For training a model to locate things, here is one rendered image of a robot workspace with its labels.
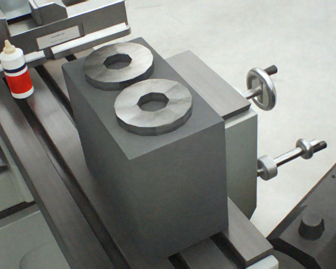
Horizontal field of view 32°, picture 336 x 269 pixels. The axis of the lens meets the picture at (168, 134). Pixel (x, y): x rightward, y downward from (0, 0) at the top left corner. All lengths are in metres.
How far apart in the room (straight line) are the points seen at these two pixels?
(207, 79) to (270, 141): 0.94
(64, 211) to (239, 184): 0.67
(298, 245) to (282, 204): 0.89
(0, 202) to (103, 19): 0.40
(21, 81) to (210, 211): 0.46
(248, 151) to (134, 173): 0.76
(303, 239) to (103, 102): 0.60
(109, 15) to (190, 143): 0.57
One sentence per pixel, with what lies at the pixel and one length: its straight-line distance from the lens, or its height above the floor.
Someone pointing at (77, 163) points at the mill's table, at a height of 0.92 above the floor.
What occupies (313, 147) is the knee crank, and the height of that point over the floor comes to 0.50.
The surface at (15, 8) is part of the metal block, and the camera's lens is 1.13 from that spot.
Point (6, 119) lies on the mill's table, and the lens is 1.03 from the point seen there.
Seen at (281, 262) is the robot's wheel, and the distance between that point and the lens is 1.14.
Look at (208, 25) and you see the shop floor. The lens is 3.00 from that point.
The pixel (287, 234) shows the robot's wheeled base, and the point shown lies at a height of 0.61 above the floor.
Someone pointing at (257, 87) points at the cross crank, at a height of 0.63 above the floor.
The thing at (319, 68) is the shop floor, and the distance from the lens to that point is 2.67.
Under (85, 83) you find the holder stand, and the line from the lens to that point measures 0.73.
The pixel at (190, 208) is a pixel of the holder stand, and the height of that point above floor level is 0.99.
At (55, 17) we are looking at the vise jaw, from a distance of 1.12.
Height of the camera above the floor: 1.52
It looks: 41 degrees down
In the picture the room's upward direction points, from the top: 7 degrees counter-clockwise
